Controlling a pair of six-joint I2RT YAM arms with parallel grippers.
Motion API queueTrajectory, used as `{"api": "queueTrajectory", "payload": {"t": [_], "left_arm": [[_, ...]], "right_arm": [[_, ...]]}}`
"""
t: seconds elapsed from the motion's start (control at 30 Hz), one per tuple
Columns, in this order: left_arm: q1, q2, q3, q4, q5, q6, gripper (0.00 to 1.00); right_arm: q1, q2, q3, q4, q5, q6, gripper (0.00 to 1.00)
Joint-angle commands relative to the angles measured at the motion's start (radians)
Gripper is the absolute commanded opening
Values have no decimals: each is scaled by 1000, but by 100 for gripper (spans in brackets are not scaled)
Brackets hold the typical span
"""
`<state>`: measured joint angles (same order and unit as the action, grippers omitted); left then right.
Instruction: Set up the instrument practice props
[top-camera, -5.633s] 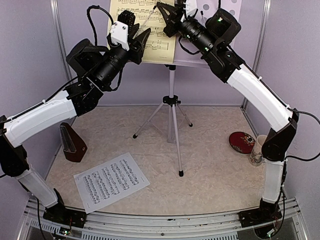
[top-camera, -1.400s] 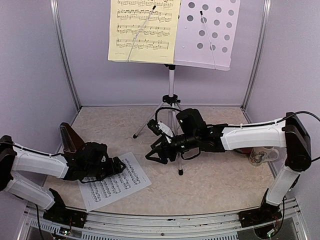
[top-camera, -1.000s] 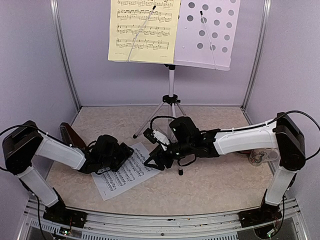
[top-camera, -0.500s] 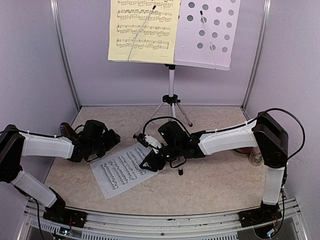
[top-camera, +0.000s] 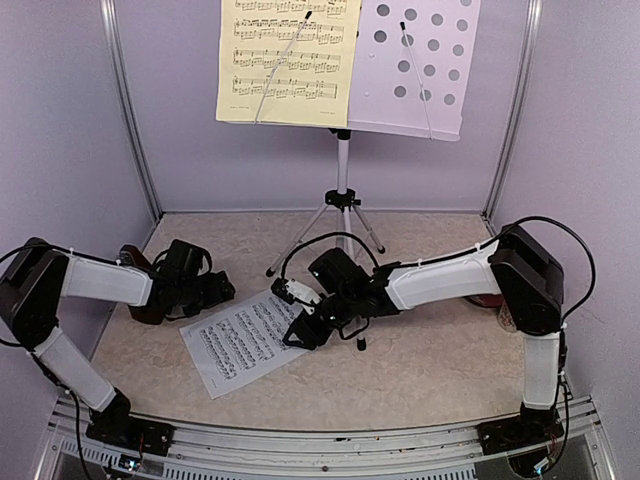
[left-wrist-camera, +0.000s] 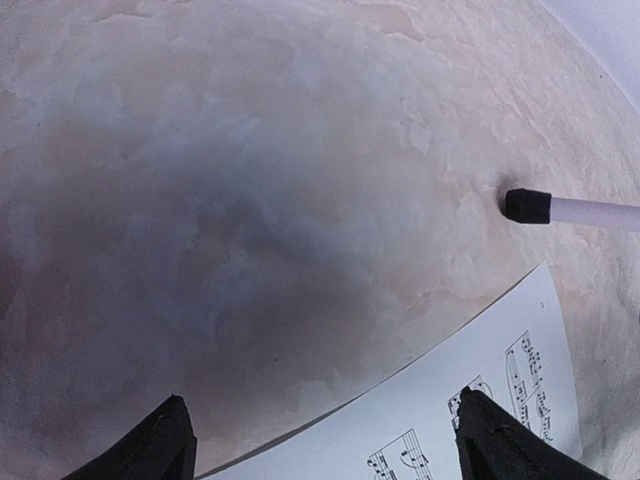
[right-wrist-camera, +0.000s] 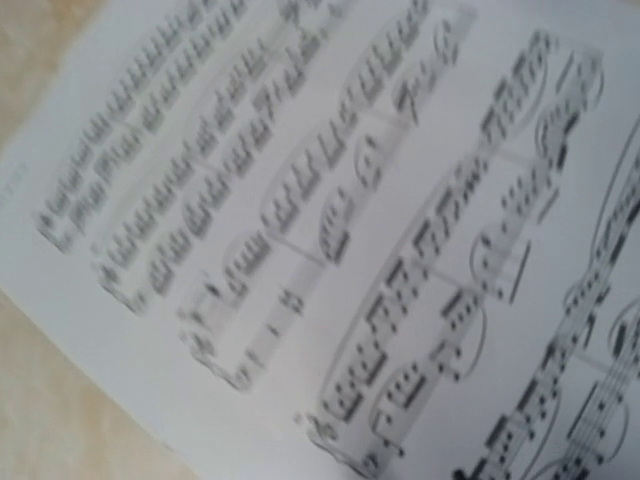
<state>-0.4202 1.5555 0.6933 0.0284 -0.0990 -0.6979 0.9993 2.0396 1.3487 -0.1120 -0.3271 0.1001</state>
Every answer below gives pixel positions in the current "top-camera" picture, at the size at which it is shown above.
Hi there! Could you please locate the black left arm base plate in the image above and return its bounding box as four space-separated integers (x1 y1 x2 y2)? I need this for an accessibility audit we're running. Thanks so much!
86 417 175 457

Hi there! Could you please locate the floral ceramic mug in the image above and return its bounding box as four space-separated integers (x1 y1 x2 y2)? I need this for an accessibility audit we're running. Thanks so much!
497 304 517 333

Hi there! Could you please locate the white perforated music stand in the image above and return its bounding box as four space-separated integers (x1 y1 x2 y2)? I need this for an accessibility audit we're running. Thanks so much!
264 0 484 350

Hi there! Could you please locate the yellow sheet music page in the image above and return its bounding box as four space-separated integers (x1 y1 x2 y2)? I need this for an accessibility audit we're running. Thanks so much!
216 0 362 128

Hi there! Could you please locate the aluminium front rail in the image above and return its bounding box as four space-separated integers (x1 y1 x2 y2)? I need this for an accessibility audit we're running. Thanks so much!
35 397 619 479

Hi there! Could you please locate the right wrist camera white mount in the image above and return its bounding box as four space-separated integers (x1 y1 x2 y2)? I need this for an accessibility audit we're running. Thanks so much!
271 278 321 306

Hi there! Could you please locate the brown wooden metronome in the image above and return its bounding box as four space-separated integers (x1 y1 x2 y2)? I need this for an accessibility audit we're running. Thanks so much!
118 244 165 326

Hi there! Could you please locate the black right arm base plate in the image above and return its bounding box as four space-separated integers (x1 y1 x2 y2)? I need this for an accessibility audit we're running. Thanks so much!
477 416 564 455

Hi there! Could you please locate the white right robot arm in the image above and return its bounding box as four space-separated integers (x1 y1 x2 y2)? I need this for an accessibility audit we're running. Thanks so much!
271 215 597 444

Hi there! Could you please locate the left aluminium corner post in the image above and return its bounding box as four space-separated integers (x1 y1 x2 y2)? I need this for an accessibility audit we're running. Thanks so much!
100 0 163 225

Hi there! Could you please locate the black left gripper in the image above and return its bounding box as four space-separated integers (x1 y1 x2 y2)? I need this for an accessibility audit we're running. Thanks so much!
178 270 235 317

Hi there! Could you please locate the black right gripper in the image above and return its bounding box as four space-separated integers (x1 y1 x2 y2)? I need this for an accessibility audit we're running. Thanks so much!
281 289 357 351

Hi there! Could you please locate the red floral coaster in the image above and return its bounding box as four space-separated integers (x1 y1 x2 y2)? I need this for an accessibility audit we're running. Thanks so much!
466 295 503 308

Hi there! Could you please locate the aluminium corner post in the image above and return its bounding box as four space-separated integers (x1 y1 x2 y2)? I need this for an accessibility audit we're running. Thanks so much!
100 0 163 225
482 0 544 216

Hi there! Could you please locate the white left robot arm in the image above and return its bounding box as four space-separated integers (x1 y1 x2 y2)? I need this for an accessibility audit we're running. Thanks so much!
1 237 235 445

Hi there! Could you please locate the white sheet music page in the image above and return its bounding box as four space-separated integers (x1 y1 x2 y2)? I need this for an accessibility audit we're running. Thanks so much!
180 290 305 399

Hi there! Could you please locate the right aluminium corner post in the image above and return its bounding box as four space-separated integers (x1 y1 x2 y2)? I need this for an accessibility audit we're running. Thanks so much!
482 0 544 216

